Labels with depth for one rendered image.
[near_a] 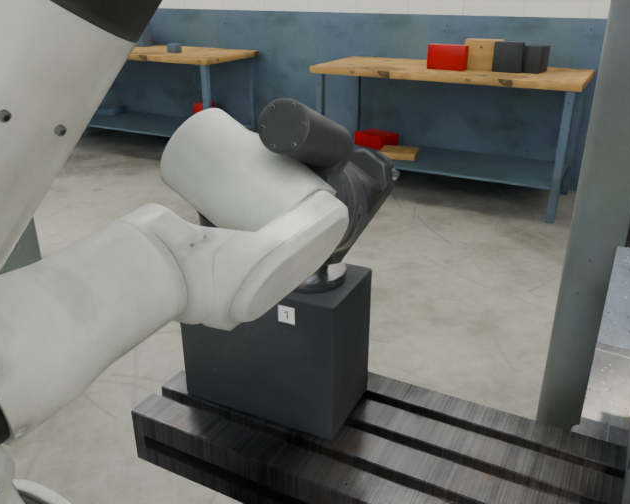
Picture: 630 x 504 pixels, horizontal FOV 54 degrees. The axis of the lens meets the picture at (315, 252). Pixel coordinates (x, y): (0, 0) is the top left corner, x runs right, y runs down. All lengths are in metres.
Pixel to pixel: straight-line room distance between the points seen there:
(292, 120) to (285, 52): 5.19
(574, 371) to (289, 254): 0.82
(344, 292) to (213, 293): 0.39
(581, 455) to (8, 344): 0.68
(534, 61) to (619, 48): 3.41
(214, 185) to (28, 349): 0.16
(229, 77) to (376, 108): 1.47
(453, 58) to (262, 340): 3.75
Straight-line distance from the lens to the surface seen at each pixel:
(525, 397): 2.49
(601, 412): 0.99
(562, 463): 0.82
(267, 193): 0.38
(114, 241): 0.33
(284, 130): 0.38
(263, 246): 0.34
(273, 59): 5.63
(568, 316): 1.07
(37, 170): 0.19
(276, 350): 0.75
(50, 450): 2.32
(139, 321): 0.33
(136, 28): 0.18
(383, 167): 0.57
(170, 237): 0.34
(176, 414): 0.85
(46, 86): 0.17
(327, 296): 0.71
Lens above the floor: 1.42
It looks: 24 degrees down
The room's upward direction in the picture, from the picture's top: straight up
